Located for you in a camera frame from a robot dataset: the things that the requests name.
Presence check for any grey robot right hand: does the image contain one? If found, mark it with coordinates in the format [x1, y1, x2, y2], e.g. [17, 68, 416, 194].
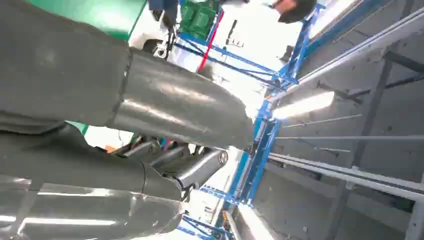
[0, 0, 255, 240]

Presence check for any red thin bar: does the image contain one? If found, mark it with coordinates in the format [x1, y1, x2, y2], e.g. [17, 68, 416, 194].
[197, 10, 225, 73]

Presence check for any green plastic crate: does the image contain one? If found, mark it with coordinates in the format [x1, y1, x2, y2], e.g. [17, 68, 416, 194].
[179, 0, 222, 40]

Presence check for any ceiling light strip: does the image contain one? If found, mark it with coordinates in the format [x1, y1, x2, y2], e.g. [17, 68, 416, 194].
[271, 91, 336, 121]

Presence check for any green table mat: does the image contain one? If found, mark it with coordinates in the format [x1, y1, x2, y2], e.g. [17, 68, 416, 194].
[26, 0, 148, 41]

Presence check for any person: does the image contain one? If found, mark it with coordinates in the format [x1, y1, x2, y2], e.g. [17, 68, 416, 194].
[271, 0, 318, 24]

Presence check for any blue metal rack frame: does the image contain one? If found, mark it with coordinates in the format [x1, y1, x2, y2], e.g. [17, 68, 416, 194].
[173, 3, 327, 240]

